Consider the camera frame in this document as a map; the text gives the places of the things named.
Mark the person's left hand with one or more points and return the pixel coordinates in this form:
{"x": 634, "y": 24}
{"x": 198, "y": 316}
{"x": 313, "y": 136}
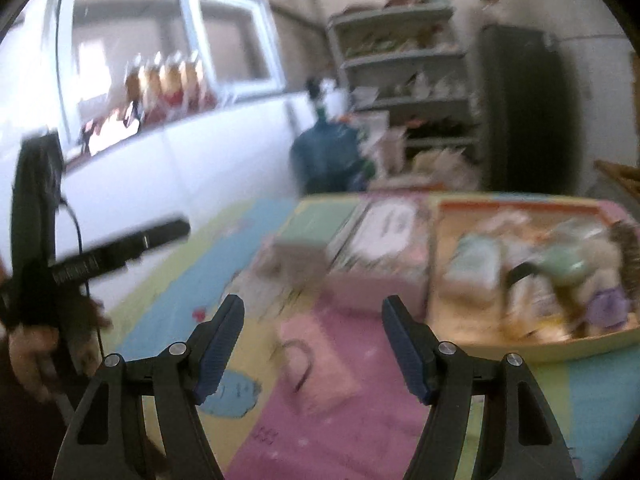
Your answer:
{"x": 32, "y": 360}

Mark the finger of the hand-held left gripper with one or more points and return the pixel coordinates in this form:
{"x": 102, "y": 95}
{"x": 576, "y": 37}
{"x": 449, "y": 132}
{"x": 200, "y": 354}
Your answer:
{"x": 165, "y": 237}

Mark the blue water jug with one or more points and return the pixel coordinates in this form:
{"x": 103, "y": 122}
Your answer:
{"x": 325, "y": 155}

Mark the black water pump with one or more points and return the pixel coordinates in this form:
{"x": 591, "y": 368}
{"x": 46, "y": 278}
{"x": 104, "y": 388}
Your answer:
{"x": 316, "y": 97}

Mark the white shelf rack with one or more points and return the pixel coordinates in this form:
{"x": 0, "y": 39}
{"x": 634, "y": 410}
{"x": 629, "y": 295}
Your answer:
{"x": 400, "y": 60}

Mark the sliding window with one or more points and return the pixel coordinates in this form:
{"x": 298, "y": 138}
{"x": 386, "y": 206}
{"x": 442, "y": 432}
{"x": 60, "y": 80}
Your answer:
{"x": 165, "y": 45}

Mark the dark refrigerator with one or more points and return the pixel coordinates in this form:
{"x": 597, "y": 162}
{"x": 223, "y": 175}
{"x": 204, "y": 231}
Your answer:
{"x": 525, "y": 110}

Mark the clear plastic bag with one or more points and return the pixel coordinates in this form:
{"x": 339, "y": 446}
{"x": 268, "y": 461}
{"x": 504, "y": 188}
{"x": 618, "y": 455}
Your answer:
{"x": 445, "y": 170}

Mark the colourful printed tablecloth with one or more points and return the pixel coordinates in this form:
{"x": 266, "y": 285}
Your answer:
{"x": 350, "y": 410}

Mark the white carton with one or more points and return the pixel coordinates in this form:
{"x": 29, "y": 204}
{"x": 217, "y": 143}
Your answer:
{"x": 391, "y": 150}

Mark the cardboard box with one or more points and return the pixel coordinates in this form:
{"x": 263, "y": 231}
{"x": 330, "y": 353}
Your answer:
{"x": 500, "y": 340}

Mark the mint green box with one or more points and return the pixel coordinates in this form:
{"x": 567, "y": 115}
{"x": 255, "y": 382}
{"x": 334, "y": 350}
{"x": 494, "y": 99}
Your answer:
{"x": 310, "y": 235}

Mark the amber drink bottle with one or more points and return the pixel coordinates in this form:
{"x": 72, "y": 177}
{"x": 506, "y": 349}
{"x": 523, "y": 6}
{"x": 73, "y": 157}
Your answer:
{"x": 136, "y": 85}
{"x": 174, "y": 80}
{"x": 194, "y": 80}
{"x": 156, "y": 82}

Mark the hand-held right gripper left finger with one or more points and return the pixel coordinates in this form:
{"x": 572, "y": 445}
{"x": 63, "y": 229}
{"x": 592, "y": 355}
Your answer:
{"x": 220, "y": 350}

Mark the floral tissue box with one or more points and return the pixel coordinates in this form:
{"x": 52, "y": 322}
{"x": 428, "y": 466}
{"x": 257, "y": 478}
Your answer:
{"x": 380, "y": 250}

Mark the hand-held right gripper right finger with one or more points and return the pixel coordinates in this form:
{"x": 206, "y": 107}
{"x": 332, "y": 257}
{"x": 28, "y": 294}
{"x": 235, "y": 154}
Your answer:
{"x": 405, "y": 350}

